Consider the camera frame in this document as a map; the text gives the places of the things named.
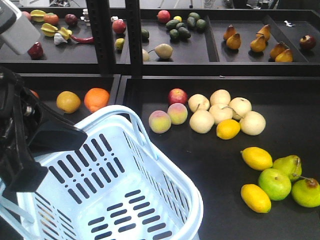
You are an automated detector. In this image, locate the pile of green avocados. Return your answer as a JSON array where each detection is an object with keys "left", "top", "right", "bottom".
[{"left": 140, "top": 10, "right": 207, "bottom": 42}]

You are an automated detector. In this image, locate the yellow citrus fruit right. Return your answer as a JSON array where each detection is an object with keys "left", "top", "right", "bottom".
[{"left": 56, "top": 91, "right": 81, "bottom": 114}]

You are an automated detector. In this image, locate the orange behind apple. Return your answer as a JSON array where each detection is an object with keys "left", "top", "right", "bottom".
[{"left": 30, "top": 90, "right": 40, "bottom": 99}]

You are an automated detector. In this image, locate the white pear centre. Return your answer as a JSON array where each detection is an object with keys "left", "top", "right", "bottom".
[{"left": 209, "top": 103, "right": 233, "bottom": 125}]

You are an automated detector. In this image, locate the black steel shelf post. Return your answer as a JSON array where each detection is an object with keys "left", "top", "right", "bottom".
[{"left": 86, "top": 0, "right": 116, "bottom": 75}]

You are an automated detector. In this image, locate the white pear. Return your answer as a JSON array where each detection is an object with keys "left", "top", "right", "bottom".
[
  {"left": 188, "top": 93, "right": 210, "bottom": 113},
  {"left": 189, "top": 109, "right": 215, "bottom": 134},
  {"left": 209, "top": 89, "right": 231, "bottom": 105},
  {"left": 239, "top": 111, "right": 266, "bottom": 136},
  {"left": 209, "top": 103, "right": 233, "bottom": 125},
  {"left": 228, "top": 97, "right": 252, "bottom": 120}
]

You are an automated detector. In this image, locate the red bell pepper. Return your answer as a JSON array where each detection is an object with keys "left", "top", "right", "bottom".
[{"left": 27, "top": 41, "right": 44, "bottom": 60}]

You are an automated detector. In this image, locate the red chili pepper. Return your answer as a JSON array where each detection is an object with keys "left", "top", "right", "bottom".
[{"left": 70, "top": 35, "right": 94, "bottom": 44}]

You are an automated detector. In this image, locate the red pomegranate middle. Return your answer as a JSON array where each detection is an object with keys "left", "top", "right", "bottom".
[{"left": 112, "top": 19, "right": 127, "bottom": 34}]

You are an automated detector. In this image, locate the pink yellow peach right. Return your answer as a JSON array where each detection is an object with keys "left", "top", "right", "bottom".
[{"left": 167, "top": 102, "right": 188, "bottom": 125}]

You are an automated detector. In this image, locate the white garlic bulb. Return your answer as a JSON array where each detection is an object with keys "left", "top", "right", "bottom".
[{"left": 53, "top": 32, "right": 68, "bottom": 46}]

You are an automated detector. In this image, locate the yellow starfruit front right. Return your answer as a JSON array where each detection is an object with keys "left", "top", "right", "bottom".
[{"left": 57, "top": 27, "right": 73, "bottom": 40}]

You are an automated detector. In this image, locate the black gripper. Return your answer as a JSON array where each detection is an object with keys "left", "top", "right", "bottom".
[{"left": 0, "top": 67, "right": 88, "bottom": 192}]

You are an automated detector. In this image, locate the small yellow lemon back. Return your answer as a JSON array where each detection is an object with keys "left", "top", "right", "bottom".
[{"left": 173, "top": 15, "right": 182, "bottom": 23}]

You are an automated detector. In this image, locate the yellow lemon upper right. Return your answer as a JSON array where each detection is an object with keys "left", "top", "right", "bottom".
[{"left": 240, "top": 146, "right": 273, "bottom": 171}]

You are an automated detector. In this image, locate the pink yellow peach left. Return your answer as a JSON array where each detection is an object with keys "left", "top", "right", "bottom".
[{"left": 148, "top": 110, "right": 172, "bottom": 134}]

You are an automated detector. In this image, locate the yellow lemon by pears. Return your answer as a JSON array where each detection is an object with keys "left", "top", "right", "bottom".
[{"left": 216, "top": 119, "right": 241, "bottom": 140}]

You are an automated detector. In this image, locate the white pear front right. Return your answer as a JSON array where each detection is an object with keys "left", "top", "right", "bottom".
[{"left": 239, "top": 111, "right": 266, "bottom": 136}]

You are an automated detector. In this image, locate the red apple among pears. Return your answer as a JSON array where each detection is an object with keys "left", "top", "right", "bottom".
[{"left": 168, "top": 88, "right": 188, "bottom": 106}]

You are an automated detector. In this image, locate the dark purple fruit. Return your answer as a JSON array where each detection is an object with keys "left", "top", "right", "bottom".
[{"left": 64, "top": 13, "right": 78, "bottom": 27}]

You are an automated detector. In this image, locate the red peach upper tray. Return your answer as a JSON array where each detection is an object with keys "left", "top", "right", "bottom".
[{"left": 157, "top": 10, "right": 171, "bottom": 24}]

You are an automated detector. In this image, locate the white pear back left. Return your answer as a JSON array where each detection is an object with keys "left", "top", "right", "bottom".
[{"left": 188, "top": 93, "right": 210, "bottom": 113}]

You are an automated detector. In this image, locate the pink yellow peach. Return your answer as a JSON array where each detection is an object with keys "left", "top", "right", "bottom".
[
  {"left": 167, "top": 102, "right": 188, "bottom": 125},
  {"left": 148, "top": 110, "right": 172, "bottom": 134}
]

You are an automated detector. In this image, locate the white pear back right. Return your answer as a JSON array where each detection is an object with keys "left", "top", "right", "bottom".
[{"left": 228, "top": 97, "right": 252, "bottom": 120}]

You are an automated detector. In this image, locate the white pear back middle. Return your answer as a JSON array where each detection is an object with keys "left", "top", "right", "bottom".
[{"left": 209, "top": 89, "right": 231, "bottom": 105}]

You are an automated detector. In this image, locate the white pear front left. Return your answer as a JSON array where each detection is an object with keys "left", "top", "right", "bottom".
[{"left": 189, "top": 109, "right": 215, "bottom": 134}]

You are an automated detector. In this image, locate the small yellow-green lime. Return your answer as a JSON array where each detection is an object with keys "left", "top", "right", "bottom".
[{"left": 114, "top": 38, "right": 125, "bottom": 51}]

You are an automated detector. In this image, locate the pale pear upper tray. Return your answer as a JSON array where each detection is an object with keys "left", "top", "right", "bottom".
[{"left": 151, "top": 43, "right": 173, "bottom": 60}]

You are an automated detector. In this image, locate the orange front right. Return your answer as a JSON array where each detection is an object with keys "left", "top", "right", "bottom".
[{"left": 83, "top": 87, "right": 110, "bottom": 113}]

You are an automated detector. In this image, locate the brown pear far left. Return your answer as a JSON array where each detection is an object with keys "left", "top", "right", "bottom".
[{"left": 223, "top": 24, "right": 237, "bottom": 41}]

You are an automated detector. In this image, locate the orange persimmon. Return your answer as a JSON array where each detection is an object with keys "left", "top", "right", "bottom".
[{"left": 43, "top": 12, "right": 59, "bottom": 26}]

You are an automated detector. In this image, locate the yellow starfruit front left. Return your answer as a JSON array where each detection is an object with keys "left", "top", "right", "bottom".
[{"left": 40, "top": 23, "right": 58, "bottom": 37}]

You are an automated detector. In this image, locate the yellow starfruit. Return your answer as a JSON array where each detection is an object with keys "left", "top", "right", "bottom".
[
  {"left": 30, "top": 9, "right": 47, "bottom": 23},
  {"left": 40, "top": 23, "right": 58, "bottom": 37},
  {"left": 57, "top": 27, "right": 73, "bottom": 40}
]

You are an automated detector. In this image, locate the yellow starfruit back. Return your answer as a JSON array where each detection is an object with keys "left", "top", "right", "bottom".
[{"left": 30, "top": 9, "right": 47, "bottom": 23}]

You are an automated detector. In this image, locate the light blue plastic basket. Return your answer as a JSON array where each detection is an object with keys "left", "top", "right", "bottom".
[{"left": 0, "top": 105, "right": 204, "bottom": 240}]

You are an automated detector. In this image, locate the yellow lemon lower right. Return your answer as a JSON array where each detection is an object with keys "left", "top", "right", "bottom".
[{"left": 240, "top": 184, "right": 272, "bottom": 213}]

